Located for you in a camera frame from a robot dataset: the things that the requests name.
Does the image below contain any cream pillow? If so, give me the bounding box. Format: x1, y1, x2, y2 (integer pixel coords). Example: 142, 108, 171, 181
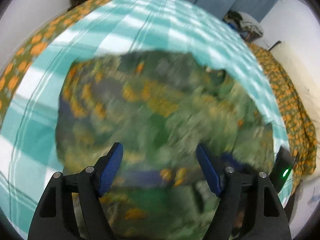
271, 42, 319, 123

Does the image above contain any teal white plaid blanket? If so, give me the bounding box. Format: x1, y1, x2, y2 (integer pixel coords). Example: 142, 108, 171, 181
1, 0, 289, 239

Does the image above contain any pile of clothes on bed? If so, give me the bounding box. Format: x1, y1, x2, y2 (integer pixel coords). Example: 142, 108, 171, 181
223, 10, 264, 42

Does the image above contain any orange floral green bedsheet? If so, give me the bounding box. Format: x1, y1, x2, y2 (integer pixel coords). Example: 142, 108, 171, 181
1, 0, 317, 199

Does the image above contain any green landscape print garment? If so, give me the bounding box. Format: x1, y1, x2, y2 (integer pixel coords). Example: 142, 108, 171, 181
55, 50, 274, 239

